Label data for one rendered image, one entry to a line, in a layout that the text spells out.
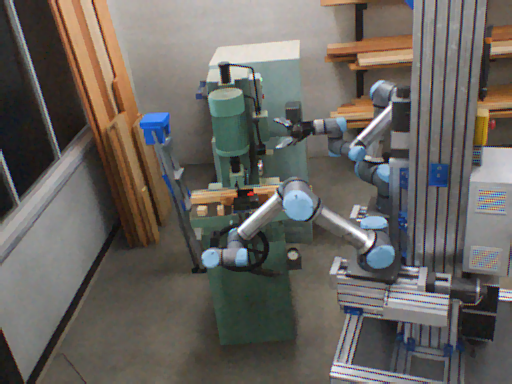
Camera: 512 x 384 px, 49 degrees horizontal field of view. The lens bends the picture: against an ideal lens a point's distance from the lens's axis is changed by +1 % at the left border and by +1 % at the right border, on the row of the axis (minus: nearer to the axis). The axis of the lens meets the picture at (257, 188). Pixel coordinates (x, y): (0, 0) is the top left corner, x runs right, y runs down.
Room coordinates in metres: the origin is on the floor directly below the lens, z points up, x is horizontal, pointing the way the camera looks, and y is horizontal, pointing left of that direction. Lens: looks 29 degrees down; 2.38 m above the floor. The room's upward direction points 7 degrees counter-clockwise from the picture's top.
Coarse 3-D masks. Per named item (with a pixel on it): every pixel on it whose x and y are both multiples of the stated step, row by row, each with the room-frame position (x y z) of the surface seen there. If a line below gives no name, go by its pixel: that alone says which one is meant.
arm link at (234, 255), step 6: (228, 246) 2.01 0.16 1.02; (234, 246) 1.99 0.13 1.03; (240, 246) 2.00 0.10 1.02; (222, 252) 1.95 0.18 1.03; (228, 252) 1.95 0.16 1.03; (234, 252) 1.95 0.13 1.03; (240, 252) 1.94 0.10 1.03; (246, 252) 1.95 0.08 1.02; (222, 258) 1.93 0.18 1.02; (228, 258) 1.93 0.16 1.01; (234, 258) 1.93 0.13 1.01; (240, 258) 1.92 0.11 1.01; (246, 258) 1.93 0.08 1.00; (222, 264) 1.93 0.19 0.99; (228, 264) 1.93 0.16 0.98; (234, 264) 1.93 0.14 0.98; (240, 264) 1.92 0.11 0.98
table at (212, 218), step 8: (192, 208) 2.59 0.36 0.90; (208, 208) 2.57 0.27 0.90; (216, 208) 2.56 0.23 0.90; (224, 208) 2.55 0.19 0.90; (192, 216) 2.51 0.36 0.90; (200, 216) 2.49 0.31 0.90; (208, 216) 2.49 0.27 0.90; (216, 216) 2.48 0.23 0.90; (224, 216) 2.47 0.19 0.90; (280, 216) 2.45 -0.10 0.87; (192, 224) 2.48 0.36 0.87; (200, 224) 2.48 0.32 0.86; (208, 224) 2.48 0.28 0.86; (216, 224) 2.47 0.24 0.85; (224, 224) 2.47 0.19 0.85
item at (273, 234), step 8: (216, 184) 3.03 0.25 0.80; (280, 224) 2.48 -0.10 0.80; (264, 232) 2.46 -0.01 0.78; (272, 232) 2.46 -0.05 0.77; (280, 232) 2.45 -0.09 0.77; (208, 240) 2.48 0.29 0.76; (224, 240) 2.47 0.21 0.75; (256, 240) 2.46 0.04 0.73; (272, 240) 2.46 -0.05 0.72; (280, 240) 2.46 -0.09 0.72
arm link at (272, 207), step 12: (288, 180) 2.02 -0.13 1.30; (276, 192) 2.05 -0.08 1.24; (264, 204) 2.07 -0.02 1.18; (276, 204) 2.03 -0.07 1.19; (252, 216) 2.07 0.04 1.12; (264, 216) 2.04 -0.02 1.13; (240, 228) 2.07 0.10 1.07; (252, 228) 2.04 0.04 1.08; (228, 240) 2.06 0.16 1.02; (240, 240) 2.04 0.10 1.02
